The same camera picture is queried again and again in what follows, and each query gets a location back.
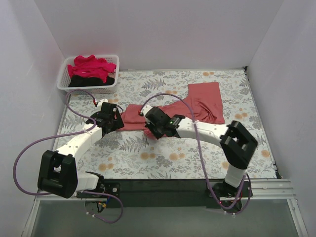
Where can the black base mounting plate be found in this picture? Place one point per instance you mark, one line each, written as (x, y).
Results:
(170, 192)

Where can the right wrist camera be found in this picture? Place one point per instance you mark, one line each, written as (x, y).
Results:
(145, 110)

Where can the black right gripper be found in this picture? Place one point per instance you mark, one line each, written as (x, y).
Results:
(153, 126)

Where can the black t-shirt in basket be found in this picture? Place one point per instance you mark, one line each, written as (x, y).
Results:
(78, 81)

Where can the floral patterned table mat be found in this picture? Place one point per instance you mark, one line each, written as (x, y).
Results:
(132, 155)

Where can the salmon pink t-shirt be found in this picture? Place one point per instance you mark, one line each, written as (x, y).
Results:
(203, 98)

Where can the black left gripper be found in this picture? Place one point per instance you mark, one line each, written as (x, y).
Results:
(114, 119)

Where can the magenta t-shirt in basket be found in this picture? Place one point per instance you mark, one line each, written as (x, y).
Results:
(91, 67)

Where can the white plastic laundry basket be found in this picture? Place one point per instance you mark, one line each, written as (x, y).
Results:
(64, 79)

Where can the aluminium frame rail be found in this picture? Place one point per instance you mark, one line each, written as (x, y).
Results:
(261, 189)

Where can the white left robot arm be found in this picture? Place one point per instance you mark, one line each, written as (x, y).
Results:
(59, 173)

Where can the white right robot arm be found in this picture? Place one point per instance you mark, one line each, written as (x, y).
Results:
(236, 141)

